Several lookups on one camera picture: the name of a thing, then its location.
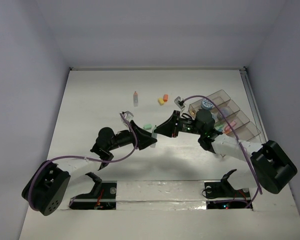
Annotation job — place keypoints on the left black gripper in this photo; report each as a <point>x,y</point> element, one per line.
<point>134,135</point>

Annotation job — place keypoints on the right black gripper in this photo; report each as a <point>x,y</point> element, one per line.
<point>169,128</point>

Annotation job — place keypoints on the green highlighter cap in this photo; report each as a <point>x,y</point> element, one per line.
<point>147,126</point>

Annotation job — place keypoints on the yellow highlighter cap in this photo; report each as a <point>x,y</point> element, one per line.
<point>161,101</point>

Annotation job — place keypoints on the blue lidded paint jar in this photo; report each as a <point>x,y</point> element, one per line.
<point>206,104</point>

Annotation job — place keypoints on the clear jar purple contents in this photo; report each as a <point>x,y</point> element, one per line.
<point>224,111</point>

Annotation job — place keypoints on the pink highlighter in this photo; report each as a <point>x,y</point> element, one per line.
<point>228,128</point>

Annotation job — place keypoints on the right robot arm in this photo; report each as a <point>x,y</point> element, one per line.
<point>271,165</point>

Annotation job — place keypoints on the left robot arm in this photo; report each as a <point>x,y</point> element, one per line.
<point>46,189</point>

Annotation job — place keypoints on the orange highlighter cap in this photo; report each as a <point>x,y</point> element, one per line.
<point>165,97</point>

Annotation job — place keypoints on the silver foil strip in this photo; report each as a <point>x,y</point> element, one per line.
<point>169,195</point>

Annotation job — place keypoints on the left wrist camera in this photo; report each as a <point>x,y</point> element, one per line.
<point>126,117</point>

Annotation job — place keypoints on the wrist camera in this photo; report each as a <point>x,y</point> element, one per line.
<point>180,103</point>
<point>126,117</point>

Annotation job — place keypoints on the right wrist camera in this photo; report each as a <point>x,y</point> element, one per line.
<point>180,103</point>

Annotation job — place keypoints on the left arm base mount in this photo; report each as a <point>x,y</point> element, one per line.
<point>102,196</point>

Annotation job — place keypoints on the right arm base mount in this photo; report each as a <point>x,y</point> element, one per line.
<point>220,195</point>

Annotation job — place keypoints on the aluminium rail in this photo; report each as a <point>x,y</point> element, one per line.
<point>263,138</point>

